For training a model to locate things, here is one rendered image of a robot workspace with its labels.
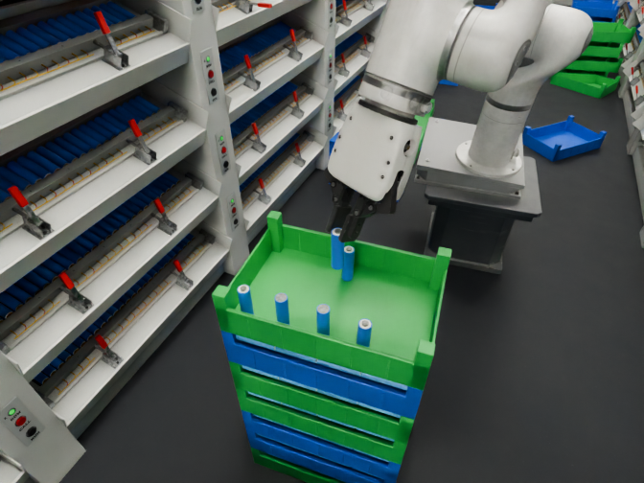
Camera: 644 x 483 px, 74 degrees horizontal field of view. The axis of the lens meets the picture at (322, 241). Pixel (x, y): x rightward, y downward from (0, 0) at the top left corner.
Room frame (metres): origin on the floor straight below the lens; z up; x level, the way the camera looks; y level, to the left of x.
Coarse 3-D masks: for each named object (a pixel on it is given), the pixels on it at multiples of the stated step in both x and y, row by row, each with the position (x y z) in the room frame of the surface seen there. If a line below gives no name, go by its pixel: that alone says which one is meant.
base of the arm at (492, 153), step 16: (496, 112) 1.07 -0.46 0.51; (512, 112) 1.06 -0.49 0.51; (528, 112) 1.07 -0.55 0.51; (480, 128) 1.10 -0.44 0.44; (496, 128) 1.07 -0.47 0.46; (512, 128) 1.06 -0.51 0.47; (464, 144) 1.19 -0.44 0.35; (480, 144) 1.09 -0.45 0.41; (496, 144) 1.06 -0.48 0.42; (512, 144) 1.07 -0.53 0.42; (464, 160) 1.10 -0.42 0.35; (480, 160) 1.08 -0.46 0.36; (496, 160) 1.06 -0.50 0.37; (512, 160) 1.11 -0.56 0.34; (496, 176) 1.03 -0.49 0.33
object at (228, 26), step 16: (256, 0) 1.28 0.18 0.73; (272, 0) 1.32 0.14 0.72; (288, 0) 1.38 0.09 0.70; (304, 0) 1.49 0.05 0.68; (224, 16) 1.13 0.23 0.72; (240, 16) 1.16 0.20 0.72; (256, 16) 1.22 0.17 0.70; (272, 16) 1.31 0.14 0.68; (224, 32) 1.09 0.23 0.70; (240, 32) 1.16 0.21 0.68
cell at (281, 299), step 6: (276, 294) 0.40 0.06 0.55; (282, 294) 0.40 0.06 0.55; (276, 300) 0.39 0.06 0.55; (282, 300) 0.39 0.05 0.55; (276, 306) 0.39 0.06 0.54; (282, 306) 0.38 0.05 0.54; (276, 312) 0.39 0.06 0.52; (282, 312) 0.38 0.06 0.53; (288, 312) 0.39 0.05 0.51; (282, 318) 0.38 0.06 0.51; (288, 318) 0.39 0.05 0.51; (288, 324) 0.39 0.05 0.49
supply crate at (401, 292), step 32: (256, 256) 0.51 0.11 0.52; (288, 256) 0.54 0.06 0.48; (320, 256) 0.54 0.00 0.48; (384, 256) 0.51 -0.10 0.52; (416, 256) 0.49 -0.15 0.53; (448, 256) 0.46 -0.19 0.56; (224, 288) 0.40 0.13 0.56; (256, 288) 0.47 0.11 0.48; (288, 288) 0.47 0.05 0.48; (320, 288) 0.47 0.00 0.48; (352, 288) 0.47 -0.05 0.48; (384, 288) 0.47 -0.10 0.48; (416, 288) 0.47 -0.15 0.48; (224, 320) 0.39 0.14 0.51; (256, 320) 0.37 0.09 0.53; (352, 320) 0.40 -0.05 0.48; (384, 320) 0.40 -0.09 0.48; (416, 320) 0.40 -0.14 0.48; (320, 352) 0.34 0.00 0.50; (352, 352) 0.32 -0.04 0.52; (384, 352) 0.31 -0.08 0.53; (416, 352) 0.31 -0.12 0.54; (416, 384) 0.29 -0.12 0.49
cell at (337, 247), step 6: (336, 228) 0.45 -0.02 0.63; (336, 234) 0.43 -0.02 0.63; (336, 240) 0.43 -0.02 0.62; (336, 246) 0.43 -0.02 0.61; (342, 246) 0.43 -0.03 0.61; (336, 252) 0.43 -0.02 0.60; (342, 252) 0.43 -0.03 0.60; (336, 258) 0.43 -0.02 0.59; (342, 258) 0.43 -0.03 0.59; (336, 264) 0.43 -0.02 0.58; (342, 264) 0.43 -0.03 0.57
